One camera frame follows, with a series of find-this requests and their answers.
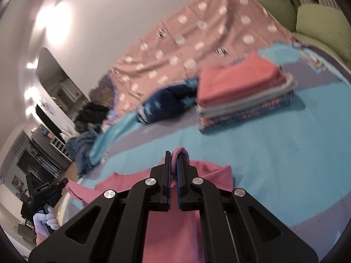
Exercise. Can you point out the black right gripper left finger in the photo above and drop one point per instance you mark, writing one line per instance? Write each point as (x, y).
(112, 228)

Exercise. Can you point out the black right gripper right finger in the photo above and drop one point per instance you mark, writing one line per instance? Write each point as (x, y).
(235, 226)

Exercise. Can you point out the pink garment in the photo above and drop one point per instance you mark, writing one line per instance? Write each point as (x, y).
(174, 236)

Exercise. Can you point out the black clothing heap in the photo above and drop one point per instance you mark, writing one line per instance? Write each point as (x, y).
(90, 115)

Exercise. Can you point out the white gloved left hand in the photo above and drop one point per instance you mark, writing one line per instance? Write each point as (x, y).
(45, 222)

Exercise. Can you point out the dark cabinet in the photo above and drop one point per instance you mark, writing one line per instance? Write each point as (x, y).
(41, 149)

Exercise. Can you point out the orange quilted jacket sleeve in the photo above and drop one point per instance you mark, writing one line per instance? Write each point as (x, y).
(41, 236)

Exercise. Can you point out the white shelf unit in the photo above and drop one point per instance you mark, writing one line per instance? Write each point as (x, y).
(60, 147)

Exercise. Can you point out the dark blue blanket heap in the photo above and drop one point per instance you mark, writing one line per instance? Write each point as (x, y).
(79, 149)

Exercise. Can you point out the black television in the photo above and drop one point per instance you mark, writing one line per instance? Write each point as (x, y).
(48, 123)

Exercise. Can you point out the blue grey geometric bedspread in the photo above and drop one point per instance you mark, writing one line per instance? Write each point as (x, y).
(294, 160)

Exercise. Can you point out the patterned folded garment at bottom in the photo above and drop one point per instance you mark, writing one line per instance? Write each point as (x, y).
(206, 124)

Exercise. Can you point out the floral dark cushion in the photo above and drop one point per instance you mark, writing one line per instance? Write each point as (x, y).
(104, 93)

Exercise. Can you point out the navy star patterned garment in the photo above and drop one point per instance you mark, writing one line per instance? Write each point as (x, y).
(168, 102)

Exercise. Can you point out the grey folded garment in stack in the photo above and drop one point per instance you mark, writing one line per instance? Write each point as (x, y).
(248, 102)

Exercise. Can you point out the coral folded garment on stack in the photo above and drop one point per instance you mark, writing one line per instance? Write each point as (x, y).
(224, 83)

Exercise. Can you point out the pink polka dot sheet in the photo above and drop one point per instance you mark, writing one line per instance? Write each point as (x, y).
(201, 34)

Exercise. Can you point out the green pillow right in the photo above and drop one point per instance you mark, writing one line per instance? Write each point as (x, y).
(324, 27)

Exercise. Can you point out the green pillow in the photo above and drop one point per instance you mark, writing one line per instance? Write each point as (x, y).
(324, 27)
(283, 11)

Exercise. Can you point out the green pillow left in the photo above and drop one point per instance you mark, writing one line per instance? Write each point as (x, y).
(283, 11)

